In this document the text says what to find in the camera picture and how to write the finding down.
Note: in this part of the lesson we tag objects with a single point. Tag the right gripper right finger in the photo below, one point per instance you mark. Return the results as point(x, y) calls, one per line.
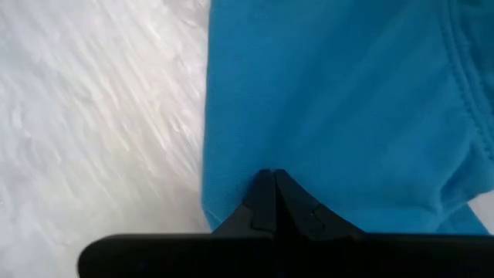
point(386, 256)

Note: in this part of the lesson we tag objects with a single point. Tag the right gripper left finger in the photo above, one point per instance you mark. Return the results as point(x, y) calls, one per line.
point(173, 256)

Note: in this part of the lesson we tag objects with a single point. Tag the blue garment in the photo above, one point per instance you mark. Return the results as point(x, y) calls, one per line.
point(328, 96)

